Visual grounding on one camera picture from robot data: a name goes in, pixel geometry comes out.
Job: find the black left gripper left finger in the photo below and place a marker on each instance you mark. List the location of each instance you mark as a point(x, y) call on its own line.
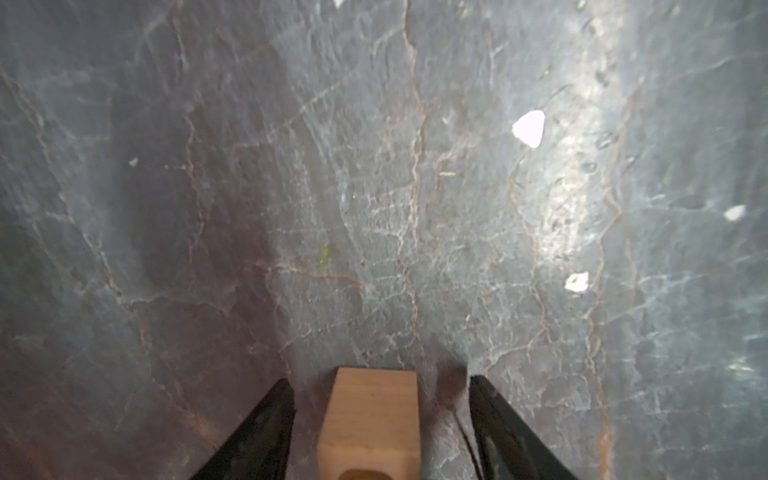
point(259, 447)

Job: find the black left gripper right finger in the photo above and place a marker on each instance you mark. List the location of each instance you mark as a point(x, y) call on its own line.
point(507, 448)

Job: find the wooden block letter D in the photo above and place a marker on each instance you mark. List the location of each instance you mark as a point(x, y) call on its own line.
point(371, 426)

